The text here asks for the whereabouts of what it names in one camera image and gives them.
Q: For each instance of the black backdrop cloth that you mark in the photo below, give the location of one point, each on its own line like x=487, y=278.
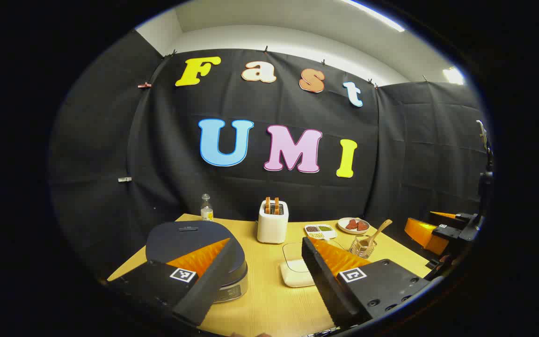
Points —
x=180, y=154

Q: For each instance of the black stand with white top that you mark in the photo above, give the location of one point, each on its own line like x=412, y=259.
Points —
x=486, y=187

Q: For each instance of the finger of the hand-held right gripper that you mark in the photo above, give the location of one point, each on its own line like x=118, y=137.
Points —
x=424, y=234
x=452, y=217

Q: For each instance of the white round plate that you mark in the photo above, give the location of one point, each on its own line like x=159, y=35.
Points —
x=342, y=227

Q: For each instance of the red meat piece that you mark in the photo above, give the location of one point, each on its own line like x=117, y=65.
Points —
x=352, y=224
x=362, y=226

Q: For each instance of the white toaster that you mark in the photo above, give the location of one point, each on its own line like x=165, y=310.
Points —
x=272, y=229

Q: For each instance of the white divided dish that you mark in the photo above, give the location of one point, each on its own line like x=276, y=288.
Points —
x=328, y=235

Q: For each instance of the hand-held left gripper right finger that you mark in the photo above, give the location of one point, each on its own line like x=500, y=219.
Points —
x=321, y=276

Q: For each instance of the small glass bottle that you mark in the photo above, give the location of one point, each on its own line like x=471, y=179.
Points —
x=207, y=210

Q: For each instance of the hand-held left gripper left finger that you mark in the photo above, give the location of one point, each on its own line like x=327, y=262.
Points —
x=213, y=276

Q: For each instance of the toast bread slice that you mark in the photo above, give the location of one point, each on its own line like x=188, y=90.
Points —
x=277, y=205
x=267, y=205

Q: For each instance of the yellow beans heap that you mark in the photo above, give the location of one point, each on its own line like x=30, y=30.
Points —
x=316, y=235

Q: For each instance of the pink clothespin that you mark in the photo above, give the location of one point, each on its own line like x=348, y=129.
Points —
x=144, y=85

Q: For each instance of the white box with clear lid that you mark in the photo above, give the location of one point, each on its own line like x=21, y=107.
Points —
x=295, y=274

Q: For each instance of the dark rice cooker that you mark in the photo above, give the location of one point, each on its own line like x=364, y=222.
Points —
x=180, y=238

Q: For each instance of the ceiling light panel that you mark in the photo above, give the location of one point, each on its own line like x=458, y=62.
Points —
x=454, y=75

